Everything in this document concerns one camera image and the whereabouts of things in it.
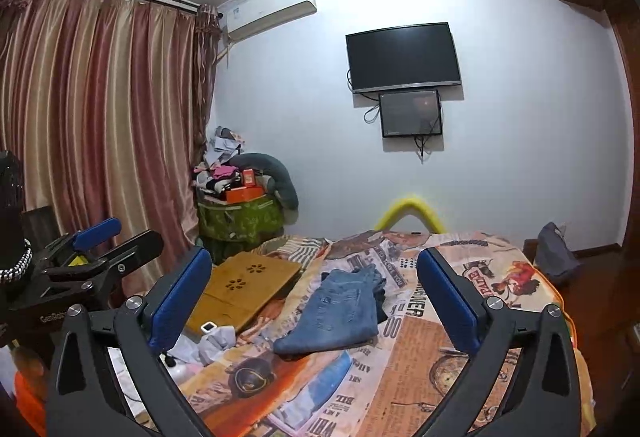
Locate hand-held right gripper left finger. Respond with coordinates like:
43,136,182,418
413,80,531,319
45,247,221,437

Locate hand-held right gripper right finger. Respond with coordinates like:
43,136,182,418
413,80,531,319
416,247,583,437

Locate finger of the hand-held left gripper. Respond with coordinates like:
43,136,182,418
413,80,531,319
82,229,165,290
46,217,122,270

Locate blue denim pants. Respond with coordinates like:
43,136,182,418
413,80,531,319
273,267,383,355

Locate white crumpled cloth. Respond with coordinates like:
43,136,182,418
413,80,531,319
172,324,237,365

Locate dark cloth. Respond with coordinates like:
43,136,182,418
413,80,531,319
372,287,388,324

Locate wooden lap tray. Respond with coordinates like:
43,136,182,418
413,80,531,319
184,251,302,334

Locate orange plastic basin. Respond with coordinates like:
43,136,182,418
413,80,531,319
12,357,48,418

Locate bed with newspaper-print sheet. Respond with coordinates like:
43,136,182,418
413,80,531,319
107,229,593,437

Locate green fabric bag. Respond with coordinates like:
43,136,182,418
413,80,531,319
196,194,285,243

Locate yellow curved foam tube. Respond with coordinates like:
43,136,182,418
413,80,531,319
376,198,443,234

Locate grey bag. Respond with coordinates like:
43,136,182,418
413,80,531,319
536,222,581,285

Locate striped pink curtain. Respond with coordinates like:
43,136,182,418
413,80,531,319
0,0,223,268

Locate orange box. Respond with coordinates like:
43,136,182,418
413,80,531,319
225,169,265,204

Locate pile of clothes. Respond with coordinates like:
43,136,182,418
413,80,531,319
192,126,248,195

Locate grey pillow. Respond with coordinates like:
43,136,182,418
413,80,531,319
235,152,300,210

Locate small black monitor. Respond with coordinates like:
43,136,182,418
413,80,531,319
378,89,444,138

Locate white air conditioner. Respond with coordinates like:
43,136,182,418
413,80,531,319
218,0,317,42

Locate black wall television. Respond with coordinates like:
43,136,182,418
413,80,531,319
346,22,462,94

